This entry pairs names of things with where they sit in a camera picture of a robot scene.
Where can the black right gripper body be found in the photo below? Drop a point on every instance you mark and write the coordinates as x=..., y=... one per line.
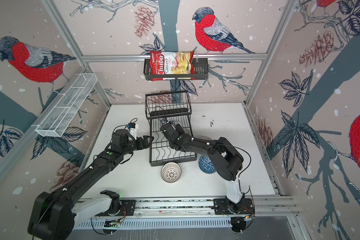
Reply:
x=178, y=130

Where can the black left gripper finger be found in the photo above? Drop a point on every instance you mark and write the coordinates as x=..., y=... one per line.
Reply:
x=147, y=138
x=147, y=143

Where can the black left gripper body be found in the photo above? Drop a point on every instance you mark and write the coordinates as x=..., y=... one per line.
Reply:
x=136, y=144

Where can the white red dotted bowl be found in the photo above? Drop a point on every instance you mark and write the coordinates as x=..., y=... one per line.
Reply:
x=171, y=172

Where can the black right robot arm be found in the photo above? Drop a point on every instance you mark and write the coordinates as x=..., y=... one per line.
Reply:
x=227, y=161

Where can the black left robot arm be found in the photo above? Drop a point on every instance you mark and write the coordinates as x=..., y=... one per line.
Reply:
x=56, y=214

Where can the maroon striped bowl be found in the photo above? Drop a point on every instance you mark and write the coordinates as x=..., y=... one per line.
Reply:
x=205, y=138

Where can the blue geometric patterned bowl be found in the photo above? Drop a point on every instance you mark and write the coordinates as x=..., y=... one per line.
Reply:
x=206, y=165

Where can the red cassava chips bag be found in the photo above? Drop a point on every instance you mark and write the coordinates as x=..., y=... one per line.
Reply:
x=171, y=63

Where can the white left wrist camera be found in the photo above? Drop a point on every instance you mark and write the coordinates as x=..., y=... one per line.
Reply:
x=132, y=128

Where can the black wire dish rack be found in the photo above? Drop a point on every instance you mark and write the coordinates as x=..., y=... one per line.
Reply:
x=169, y=117

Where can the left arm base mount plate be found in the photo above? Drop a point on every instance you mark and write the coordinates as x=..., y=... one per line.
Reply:
x=127, y=208

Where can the black wall shelf basket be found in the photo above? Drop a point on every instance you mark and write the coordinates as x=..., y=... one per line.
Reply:
x=200, y=67

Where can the white wire mesh basket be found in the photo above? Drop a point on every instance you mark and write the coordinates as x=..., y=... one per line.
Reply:
x=69, y=102

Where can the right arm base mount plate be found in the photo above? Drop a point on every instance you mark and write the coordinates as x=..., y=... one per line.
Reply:
x=225, y=207

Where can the aluminium front rail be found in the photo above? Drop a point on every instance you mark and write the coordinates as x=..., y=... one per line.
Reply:
x=194, y=207

